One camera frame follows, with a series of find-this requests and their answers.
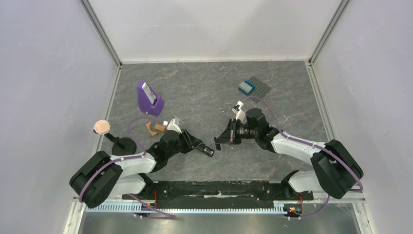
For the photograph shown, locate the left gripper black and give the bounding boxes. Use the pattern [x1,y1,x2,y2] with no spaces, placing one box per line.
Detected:
[167,128,203,158]

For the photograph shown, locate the black remote control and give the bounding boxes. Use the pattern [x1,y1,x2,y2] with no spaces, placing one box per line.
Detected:
[196,143,214,157]

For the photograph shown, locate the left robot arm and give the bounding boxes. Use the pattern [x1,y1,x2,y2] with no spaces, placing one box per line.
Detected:
[69,129,214,208]

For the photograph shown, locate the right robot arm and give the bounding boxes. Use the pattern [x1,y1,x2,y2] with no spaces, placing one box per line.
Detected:
[214,108,364,199]

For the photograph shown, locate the wooden blocks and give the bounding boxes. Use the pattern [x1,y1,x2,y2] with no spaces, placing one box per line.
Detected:
[145,122,167,137]

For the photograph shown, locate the light grey lego brick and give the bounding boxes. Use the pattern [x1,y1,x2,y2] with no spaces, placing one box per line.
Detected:
[238,81,252,94]

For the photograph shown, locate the purple stand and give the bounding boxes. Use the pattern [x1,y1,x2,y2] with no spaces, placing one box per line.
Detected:
[137,80,165,117]

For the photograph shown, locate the white device in stand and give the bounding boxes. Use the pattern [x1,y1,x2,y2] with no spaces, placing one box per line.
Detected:
[142,82,158,106]

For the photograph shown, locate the blue lego brick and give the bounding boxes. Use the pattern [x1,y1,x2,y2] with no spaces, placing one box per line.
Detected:
[238,80,255,96]

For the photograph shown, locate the grey lego baseplate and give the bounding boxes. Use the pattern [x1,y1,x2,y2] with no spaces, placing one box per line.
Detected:
[246,77,271,103]

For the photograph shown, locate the pink round knob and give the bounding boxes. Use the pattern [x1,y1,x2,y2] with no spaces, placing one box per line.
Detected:
[93,120,111,135]

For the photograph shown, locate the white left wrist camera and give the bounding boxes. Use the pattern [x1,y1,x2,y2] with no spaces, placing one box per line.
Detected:
[162,117,182,133]

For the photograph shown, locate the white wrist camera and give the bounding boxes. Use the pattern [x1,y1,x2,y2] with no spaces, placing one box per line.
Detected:
[232,100,245,123]
[162,117,182,133]

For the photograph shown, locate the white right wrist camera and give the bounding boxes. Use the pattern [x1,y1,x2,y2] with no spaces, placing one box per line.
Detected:
[232,100,245,123]

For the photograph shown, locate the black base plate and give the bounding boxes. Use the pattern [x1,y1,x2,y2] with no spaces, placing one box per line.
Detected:
[136,180,314,209]

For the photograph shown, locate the white comb cable duct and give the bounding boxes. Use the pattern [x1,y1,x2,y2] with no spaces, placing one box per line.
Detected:
[84,201,298,215]

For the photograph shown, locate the aluminium frame rail left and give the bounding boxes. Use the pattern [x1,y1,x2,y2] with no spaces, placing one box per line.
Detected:
[63,0,122,234]

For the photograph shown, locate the aluminium frame rail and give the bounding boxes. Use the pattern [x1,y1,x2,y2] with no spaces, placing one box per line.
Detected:
[63,0,122,234]
[306,0,375,234]

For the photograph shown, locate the aluminium frame rail right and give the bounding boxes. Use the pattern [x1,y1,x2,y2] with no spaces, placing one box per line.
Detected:
[306,0,375,234]

